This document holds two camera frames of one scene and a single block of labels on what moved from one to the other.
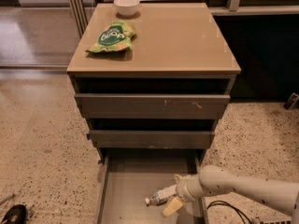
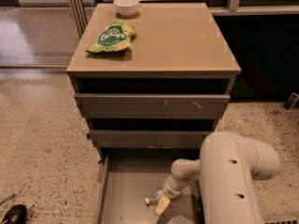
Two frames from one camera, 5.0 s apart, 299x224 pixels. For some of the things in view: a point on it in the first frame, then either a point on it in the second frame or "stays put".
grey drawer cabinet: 159,102 stays put
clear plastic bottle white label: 161,196 stays put
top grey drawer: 152,105 stays put
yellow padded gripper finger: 175,203 -> 163,204
